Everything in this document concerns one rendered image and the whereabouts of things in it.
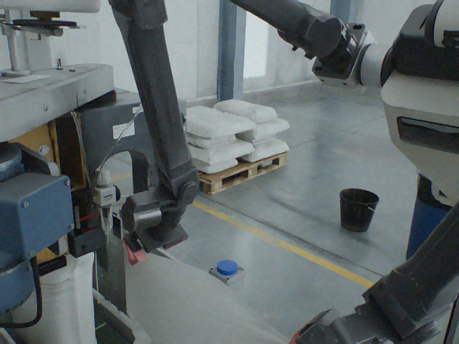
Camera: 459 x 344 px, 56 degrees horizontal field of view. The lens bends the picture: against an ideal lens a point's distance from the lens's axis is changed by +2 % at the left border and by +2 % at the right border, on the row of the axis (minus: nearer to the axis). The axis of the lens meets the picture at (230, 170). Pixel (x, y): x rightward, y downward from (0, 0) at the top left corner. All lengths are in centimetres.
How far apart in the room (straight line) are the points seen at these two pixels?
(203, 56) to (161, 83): 603
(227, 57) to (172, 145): 620
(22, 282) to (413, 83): 79
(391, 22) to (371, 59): 830
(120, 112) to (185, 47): 550
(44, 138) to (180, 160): 28
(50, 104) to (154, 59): 19
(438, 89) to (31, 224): 74
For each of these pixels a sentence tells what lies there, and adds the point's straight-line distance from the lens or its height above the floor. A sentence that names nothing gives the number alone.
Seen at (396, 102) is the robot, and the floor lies 139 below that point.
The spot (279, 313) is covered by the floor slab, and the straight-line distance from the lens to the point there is 248.
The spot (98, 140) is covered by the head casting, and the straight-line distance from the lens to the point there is 96.
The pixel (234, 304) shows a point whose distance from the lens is 88.
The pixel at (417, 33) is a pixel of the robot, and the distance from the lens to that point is 89.
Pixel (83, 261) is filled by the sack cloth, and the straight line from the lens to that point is 137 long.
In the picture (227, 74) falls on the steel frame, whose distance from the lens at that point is 695.
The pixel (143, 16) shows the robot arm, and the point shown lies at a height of 153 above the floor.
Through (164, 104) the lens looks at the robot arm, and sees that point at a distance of 71.
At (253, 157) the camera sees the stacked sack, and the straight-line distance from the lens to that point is 417.
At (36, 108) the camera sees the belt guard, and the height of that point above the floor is 139.
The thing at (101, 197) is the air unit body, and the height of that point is 117.
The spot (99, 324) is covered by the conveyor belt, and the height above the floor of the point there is 38.
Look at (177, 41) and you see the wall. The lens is 635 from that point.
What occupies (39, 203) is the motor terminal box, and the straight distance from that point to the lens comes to 64.
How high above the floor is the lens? 154
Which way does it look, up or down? 20 degrees down
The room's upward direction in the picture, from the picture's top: 2 degrees clockwise
